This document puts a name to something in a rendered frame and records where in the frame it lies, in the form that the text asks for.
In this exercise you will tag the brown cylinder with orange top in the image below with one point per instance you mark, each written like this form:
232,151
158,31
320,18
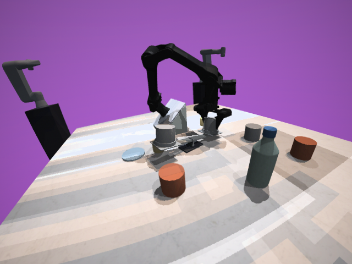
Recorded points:
172,179
303,148

